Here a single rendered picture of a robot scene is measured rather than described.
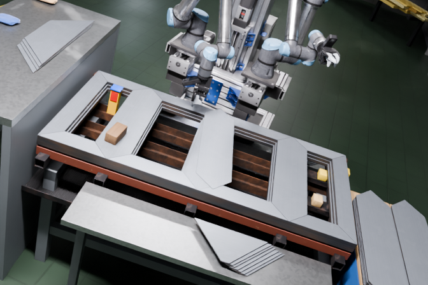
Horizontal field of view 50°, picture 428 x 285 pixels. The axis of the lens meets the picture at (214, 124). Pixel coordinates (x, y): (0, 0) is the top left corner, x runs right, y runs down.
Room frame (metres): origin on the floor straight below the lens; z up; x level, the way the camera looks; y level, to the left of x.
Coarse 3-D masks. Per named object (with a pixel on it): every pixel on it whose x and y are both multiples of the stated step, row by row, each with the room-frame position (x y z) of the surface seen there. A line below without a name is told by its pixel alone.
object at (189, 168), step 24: (96, 96) 2.13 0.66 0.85; (48, 144) 1.64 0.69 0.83; (192, 144) 2.02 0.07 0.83; (264, 144) 2.28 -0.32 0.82; (120, 168) 1.64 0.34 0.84; (192, 168) 1.79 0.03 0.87; (192, 192) 1.64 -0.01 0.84; (264, 216) 1.65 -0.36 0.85; (336, 216) 1.80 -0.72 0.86; (336, 240) 1.65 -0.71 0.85
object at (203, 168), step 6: (198, 162) 1.84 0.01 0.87; (198, 168) 1.80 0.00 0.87; (204, 168) 1.82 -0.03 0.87; (210, 168) 1.83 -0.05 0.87; (216, 168) 1.85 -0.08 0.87; (210, 174) 1.78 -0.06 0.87; (216, 174) 1.80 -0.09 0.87; (222, 174) 1.81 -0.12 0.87; (228, 174) 1.83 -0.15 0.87; (228, 180) 1.79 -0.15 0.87
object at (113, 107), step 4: (116, 92) 2.21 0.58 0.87; (120, 92) 2.23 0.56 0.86; (120, 96) 2.25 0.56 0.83; (108, 104) 2.21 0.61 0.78; (112, 104) 2.21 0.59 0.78; (116, 104) 2.21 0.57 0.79; (108, 108) 2.21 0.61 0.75; (112, 108) 2.21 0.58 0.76; (116, 108) 2.21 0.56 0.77; (108, 112) 2.21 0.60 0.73; (112, 112) 2.21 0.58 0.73; (116, 112) 2.22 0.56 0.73
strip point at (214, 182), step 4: (196, 172) 1.76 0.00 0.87; (200, 176) 1.74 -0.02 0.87; (204, 176) 1.75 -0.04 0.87; (208, 176) 1.76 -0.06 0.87; (212, 176) 1.77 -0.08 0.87; (204, 180) 1.73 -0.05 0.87; (208, 180) 1.74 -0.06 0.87; (212, 180) 1.75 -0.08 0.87; (216, 180) 1.75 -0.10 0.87; (220, 180) 1.77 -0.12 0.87; (224, 180) 1.78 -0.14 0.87; (208, 184) 1.70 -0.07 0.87; (212, 184) 1.71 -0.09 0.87; (216, 184) 1.72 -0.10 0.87; (220, 184) 1.73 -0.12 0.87; (212, 188) 1.69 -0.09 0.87
